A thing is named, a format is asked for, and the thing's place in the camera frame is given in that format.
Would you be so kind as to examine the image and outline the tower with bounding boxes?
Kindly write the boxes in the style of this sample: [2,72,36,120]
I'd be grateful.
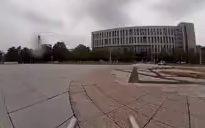
[36,34,42,50]

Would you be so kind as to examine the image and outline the white car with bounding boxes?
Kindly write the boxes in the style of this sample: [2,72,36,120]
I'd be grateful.
[157,60,167,66]

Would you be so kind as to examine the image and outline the row of dark trees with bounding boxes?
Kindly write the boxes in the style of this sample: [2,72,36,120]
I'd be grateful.
[0,41,205,65]

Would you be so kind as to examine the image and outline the robot's own part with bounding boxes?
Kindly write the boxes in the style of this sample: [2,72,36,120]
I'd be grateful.
[128,114,141,128]
[66,115,78,128]

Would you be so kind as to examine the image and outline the curved pale multi-storey building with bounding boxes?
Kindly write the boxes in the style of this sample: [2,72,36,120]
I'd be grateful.
[90,21,198,54]

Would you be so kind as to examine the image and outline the pole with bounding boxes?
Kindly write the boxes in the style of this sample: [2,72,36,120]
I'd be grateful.
[108,49,113,64]

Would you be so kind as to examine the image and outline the raised stone planter beds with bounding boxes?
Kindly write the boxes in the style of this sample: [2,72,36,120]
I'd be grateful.
[114,64,205,84]

